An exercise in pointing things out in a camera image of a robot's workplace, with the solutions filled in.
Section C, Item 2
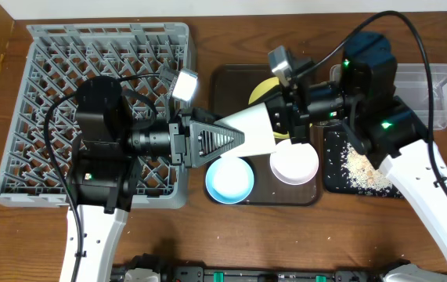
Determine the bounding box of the black rectangular tray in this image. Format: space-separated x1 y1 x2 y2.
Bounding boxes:
322 125 404 199

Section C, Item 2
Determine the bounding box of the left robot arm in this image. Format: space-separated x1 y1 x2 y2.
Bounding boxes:
59 76 275 281

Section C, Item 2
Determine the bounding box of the dark brown serving tray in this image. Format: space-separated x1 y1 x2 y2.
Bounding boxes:
210 64 322 207

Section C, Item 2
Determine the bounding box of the grey plastic dish rack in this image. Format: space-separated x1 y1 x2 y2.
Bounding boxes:
0 23 196 208

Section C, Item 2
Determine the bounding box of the white pink bowl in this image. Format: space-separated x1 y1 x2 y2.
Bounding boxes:
269 139 319 186

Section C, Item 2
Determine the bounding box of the clear plastic bin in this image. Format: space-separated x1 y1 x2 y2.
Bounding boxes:
329 63 447 131

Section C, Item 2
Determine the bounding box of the light blue bowl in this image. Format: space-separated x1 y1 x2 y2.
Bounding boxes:
205 157 254 204

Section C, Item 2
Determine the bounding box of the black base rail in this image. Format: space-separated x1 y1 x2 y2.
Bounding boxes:
109 254 447 282

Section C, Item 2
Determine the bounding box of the yellow round plate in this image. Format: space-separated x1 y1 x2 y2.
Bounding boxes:
248 77 290 139

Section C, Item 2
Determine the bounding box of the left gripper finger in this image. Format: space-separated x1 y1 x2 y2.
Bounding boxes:
215 103 276 157
186 121 245 168

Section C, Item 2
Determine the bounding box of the rice food waste pile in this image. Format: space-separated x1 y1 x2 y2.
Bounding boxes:
326 131 398 196

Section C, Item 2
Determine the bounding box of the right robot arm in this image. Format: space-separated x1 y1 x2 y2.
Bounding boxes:
264 31 447 261

